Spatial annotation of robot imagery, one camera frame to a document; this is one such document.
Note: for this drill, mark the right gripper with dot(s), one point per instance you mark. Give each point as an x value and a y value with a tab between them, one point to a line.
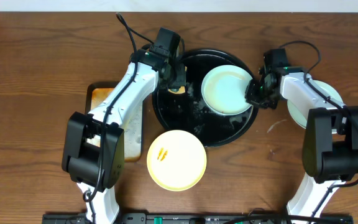
250	98

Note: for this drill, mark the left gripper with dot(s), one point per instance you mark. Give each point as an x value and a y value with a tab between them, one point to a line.
175	72

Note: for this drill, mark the green yellow sponge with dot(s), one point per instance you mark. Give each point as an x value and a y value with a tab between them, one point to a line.
177	90

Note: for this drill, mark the light blue plate top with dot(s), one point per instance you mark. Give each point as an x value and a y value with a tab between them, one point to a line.
224	90

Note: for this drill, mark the light blue plate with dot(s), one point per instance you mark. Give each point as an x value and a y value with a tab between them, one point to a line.
224	90
297	115

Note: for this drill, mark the yellow plate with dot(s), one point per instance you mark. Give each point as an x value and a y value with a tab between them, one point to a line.
176	160

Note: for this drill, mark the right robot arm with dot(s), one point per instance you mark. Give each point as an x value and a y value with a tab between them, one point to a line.
330	146

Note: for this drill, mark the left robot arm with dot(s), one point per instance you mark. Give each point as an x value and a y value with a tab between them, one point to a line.
93	152

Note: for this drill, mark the black round tray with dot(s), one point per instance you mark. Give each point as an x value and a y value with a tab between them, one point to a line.
189	112

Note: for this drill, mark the black rectangular soapy tray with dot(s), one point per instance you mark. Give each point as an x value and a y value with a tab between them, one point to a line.
95	95

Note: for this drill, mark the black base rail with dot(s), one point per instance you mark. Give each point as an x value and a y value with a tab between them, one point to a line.
142	218

